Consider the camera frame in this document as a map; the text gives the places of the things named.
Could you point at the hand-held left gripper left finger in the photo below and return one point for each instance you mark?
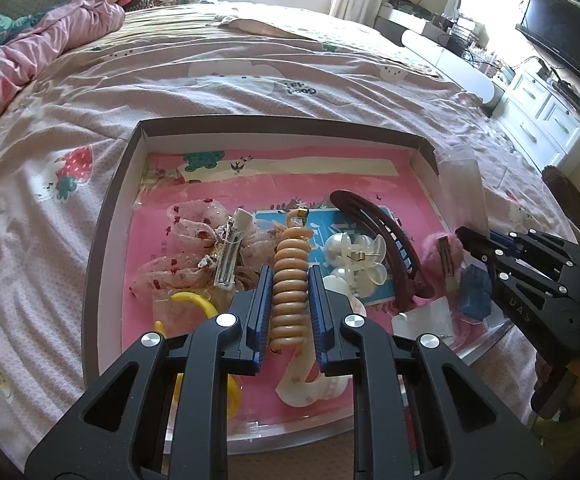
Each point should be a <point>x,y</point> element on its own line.
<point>260,310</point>

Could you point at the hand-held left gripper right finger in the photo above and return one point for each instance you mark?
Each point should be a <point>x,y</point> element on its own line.
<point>320,320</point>

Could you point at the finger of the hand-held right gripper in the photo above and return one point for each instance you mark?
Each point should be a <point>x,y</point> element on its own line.
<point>505,244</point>
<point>475,242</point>

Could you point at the pink fuzzy hair clip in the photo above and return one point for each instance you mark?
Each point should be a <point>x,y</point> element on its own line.
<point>432,255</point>

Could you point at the blue rectangular hair clip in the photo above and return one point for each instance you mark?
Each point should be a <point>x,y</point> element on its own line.
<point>475,295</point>

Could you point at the white patterned claw hair clip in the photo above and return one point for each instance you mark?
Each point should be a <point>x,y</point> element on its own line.
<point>305,385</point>

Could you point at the yellow hair clip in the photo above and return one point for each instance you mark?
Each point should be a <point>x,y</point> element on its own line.
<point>189,300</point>

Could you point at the translucent white claw hair clip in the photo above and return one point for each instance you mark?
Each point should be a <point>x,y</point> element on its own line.
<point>355,255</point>

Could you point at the brown curved hair clip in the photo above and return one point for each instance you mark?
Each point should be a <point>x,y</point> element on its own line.
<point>400,250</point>

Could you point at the brown rimmed cardboard box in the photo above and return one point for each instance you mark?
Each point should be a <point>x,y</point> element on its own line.
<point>114,240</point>

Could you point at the clear plastic bag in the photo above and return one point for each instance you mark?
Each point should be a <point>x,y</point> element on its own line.
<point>462,200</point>

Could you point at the brown chair back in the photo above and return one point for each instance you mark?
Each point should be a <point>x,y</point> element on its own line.
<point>565,195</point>

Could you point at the pink sheer bow hair clip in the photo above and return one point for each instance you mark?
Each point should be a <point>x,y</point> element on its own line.
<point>184,255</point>

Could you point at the small clear earring bag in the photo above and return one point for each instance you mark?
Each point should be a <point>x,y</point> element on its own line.
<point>430,325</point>

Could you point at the pink picture book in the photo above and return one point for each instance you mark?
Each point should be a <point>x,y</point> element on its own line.
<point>270,180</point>

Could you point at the white drawer dresser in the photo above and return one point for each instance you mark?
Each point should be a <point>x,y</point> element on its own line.
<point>535,115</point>

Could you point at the black set-top box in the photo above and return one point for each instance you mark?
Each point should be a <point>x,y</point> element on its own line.
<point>572,100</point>

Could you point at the white bed footboard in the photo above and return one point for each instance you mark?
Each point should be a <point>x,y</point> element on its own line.
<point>450,62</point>

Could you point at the black flat television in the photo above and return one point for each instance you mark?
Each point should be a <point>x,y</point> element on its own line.
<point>565,35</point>

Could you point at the cluttered vanity desk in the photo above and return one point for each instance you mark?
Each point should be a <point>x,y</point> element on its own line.
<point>430,15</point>

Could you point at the beige cloth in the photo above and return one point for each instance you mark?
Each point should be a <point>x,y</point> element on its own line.
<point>310,35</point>

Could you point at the pink quilt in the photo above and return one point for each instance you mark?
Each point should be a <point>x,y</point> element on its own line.
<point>44,50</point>

